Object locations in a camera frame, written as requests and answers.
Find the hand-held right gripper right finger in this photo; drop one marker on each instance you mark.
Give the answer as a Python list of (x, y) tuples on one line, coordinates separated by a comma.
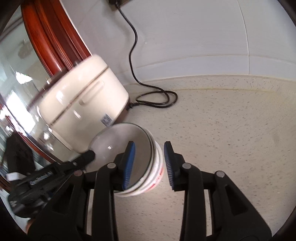
[(168, 162)]

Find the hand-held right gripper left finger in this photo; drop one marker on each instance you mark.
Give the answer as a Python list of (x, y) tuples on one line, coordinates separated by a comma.
[(129, 162)]

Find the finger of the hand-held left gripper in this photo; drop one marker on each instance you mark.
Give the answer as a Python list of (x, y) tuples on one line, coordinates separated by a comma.
[(85, 157)]

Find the plain white bowl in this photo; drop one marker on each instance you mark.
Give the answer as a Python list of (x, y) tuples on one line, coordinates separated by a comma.
[(120, 139)]

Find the white floral bowl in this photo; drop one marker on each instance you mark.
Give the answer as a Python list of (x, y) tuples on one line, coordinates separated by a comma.
[(154, 148)]

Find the cream rice cooker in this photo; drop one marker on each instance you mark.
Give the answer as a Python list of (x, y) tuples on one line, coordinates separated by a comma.
[(81, 104)]

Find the red wooden door frame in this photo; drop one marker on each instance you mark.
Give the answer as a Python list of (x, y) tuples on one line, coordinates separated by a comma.
[(53, 34)]

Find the glass door panel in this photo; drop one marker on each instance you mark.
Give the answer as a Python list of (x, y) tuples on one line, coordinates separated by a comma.
[(13, 69)]

